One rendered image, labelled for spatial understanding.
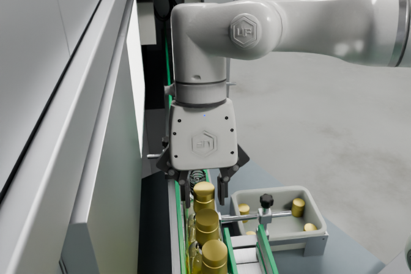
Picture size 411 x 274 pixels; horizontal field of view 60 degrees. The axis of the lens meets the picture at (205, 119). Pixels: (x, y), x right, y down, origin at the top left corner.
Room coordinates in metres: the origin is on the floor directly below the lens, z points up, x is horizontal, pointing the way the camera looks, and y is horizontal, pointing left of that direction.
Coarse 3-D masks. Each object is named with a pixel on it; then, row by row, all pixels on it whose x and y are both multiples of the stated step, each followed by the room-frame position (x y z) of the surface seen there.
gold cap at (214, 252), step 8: (216, 240) 0.31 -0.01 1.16; (208, 248) 0.30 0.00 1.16; (216, 248) 0.30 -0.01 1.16; (224, 248) 0.30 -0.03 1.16; (208, 256) 0.29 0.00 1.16; (216, 256) 0.29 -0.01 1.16; (224, 256) 0.29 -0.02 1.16; (208, 264) 0.29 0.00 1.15; (216, 264) 0.28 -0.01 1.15; (224, 264) 0.29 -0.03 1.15; (208, 272) 0.29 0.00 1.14; (216, 272) 0.28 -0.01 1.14; (224, 272) 0.29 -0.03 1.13
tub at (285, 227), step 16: (240, 192) 0.74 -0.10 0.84; (256, 192) 0.74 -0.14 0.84; (272, 192) 0.75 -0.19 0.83; (288, 192) 0.75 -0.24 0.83; (304, 192) 0.74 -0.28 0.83; (256, 208) 0.74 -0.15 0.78; (272, 208) 0.74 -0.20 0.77; (288, 208) 0.74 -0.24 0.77; (304, 208) 0.72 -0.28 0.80; (240, 224) 0.62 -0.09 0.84; (256, 224) 0.68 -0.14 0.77; (272, 224) 0.68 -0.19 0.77; (288, 224) 0.68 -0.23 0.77; (304, 224) 0.68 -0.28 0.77; (320, 224) 0.63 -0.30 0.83
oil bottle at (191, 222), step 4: (192, 216) 0.42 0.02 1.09; (188, 220) 0.42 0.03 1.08; (192, 220) 0.41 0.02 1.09; (188, 224) 0.41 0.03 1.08; (192, 224) 0.41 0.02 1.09; (188, 228) 0.41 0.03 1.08; (192, 228) 0.40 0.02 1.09; (188, 232) 0.40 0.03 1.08; (192, 232) 0.39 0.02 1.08; (220, 232) 0.40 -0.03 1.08; (188, 236) 0.39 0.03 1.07; (192, 236) 0.39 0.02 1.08; (220, 236) 0.39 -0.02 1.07; (188, 240) 0.39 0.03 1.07; (192, 240) 0.39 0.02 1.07; (220, 240) 0.39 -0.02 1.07; (188, 244) 0.39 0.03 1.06
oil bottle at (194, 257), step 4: (192, 244) 0.37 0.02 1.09; (196, 244) 0.37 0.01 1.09; (188, 248) 0.37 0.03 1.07; (192, 248) 0.36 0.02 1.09; (196, 248) 0.36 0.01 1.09; (188, 252) 0.37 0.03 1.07; (192, 252) 0.35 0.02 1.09; (196, 252) 0.35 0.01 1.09; (188, 256) 0.36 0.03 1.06; (192, 256) 0.35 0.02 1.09; (196, 256) 0.34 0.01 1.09; (200, 256) 0.34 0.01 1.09; (188, 260) 0.37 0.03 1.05; (192, 260) 0.34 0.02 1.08; (196, 260) 0.34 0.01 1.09; (200, 260) 0.34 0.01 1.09; (188, 264) 0.37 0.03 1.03; (192, 264) 0.34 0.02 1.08; (196, 264) 0.33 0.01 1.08; (200, 264) 0.33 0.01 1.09; (192, 268) 0.33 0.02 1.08; (196, 268) 0.33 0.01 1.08; (200, 268) 0.33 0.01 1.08; (192, 272) 0.33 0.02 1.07; (196, 272) 0.33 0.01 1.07
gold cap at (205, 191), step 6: (198, 186) 0.42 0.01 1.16; (204, 186) 0.42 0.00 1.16; (210, 186) 0.42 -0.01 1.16; (198, 192) 0.41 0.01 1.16; (204, 192) 0.41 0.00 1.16; (210, 192) 0.41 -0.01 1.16; (198, 198) 0.40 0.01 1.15; (204, 198) 0.40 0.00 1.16; (210, 198) 0.40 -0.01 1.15; (198, 204) 0.40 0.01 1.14; (204, 204) 0.40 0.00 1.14; (210, 204) 0.40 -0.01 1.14; (198, 210) 0.40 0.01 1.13
